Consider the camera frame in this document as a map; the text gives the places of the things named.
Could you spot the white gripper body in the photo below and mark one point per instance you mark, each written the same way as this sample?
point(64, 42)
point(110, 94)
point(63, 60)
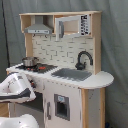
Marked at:
point(16, 88)

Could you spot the white dishwasher cabinet door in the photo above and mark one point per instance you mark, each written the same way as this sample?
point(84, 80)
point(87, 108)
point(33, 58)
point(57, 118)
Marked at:
point(62, 106)

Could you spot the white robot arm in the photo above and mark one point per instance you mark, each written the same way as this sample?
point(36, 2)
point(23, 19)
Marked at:
point(24, 121)

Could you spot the wooden toy kitchen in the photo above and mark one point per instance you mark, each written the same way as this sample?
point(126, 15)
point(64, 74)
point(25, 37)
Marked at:
point(63, 54)

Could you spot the red right stove knob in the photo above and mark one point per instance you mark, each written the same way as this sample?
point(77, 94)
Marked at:
point(33, 85)

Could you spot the small metal pot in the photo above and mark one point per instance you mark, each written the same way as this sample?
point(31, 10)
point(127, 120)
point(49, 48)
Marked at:
point(30, 61)

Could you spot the black toy stovetop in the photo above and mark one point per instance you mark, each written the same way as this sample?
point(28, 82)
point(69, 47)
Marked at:
point(38, 68)

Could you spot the grey toy sink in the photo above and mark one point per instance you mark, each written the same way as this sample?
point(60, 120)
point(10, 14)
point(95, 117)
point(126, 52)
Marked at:
point(72, 74)

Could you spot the grey range hood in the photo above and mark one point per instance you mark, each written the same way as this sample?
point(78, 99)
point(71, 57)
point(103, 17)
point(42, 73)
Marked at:
point(38, 27)

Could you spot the black toy faucet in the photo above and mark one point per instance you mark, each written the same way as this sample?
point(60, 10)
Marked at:
point(81, 64)

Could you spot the white microwave door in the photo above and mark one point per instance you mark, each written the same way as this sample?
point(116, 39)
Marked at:
point(72, 26)

